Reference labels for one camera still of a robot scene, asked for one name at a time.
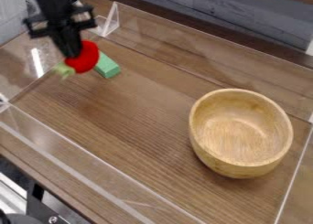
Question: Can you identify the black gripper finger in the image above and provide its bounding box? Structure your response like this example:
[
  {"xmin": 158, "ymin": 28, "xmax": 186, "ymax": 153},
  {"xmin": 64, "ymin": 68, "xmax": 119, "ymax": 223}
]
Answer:
[{"xmin": 53, "ymin": 29, "xmax": 82, "ymax": 58}]

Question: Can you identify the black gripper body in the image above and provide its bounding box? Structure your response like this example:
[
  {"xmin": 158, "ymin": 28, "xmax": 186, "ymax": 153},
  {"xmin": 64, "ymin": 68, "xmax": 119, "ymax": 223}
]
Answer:
[{"xmin": 23, "ymin": 5, "xmax": 96, "ymax": 38}]

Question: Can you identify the black metal table frame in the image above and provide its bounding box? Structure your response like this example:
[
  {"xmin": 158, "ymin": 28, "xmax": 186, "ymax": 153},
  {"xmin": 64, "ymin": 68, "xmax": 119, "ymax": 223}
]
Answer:
[{"xmin": 25, "ymin": 183, "xmax": 69, "ymax": 224}]

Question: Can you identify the clear acrylic tray wall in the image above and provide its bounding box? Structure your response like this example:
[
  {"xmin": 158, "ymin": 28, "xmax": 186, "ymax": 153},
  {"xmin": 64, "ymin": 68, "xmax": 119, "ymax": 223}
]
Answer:
[{"xmin": 0, "ymin": 97, "xmax": 205, "ymax": 224}]

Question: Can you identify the wooden bowl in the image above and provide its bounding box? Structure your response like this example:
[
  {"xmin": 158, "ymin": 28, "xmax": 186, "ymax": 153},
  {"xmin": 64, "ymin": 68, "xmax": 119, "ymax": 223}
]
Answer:
[{"xmin": 189, "ymin": 89, "xmax": 293, "ymax": 179}]

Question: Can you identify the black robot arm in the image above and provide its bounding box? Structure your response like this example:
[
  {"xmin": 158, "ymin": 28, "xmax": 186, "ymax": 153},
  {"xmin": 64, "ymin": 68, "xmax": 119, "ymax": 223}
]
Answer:
[{"xmin": 23, "ymin": 0, "xmax": 96, "ymax": 58}]

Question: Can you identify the red plush strawberry toy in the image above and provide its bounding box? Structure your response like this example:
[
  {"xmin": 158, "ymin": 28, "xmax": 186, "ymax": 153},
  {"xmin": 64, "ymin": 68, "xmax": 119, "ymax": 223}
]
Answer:
[{"xmin": 53, "ymin": 40, "xmax": 100, "ymax": 79}]

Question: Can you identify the green rectangular block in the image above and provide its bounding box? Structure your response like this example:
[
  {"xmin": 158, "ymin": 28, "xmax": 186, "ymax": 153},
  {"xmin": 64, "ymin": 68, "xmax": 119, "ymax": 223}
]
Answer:
[{"xmin": 94, "ymin": 52, "xmax": 120, "ymax": 79}]

